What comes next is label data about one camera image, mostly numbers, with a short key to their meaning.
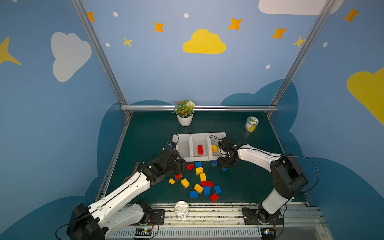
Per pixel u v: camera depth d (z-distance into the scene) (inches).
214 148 37.9
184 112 40.1
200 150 38.7
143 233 28.8
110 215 16.5
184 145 41.1
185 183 33.1
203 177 33.9
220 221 28.9
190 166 35.4
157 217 29.0
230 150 27.2
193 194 32.1
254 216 29.5
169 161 23.3
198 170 34.9
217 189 32.4
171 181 33.8
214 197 31.4
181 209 28.5
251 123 41.6
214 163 36.5
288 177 18.4
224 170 35.6
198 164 35.7
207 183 33.1
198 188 33.1
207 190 32.0
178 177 34.0
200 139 42.1
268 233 28.9
